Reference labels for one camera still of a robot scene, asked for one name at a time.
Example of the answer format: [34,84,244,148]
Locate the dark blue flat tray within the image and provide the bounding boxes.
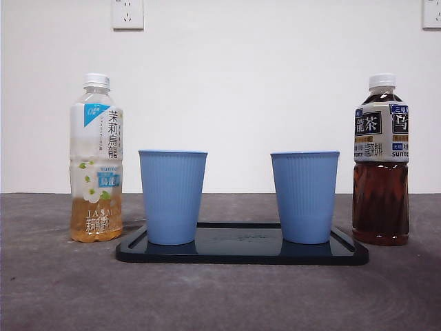
[114,222,370,265]

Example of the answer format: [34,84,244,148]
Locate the dark oolong tea plastic bottle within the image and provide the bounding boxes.
[351,73,411,247]

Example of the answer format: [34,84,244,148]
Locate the blue ribbed cup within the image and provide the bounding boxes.
[270,150,341,245]
[138,149,209,246]

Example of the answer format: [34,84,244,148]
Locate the jasmine tea plastic bottle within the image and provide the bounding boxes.
[70,72,124,243]

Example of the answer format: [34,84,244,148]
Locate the white wall socket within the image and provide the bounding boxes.
[422,0,441,30]
[111,0,145,30]

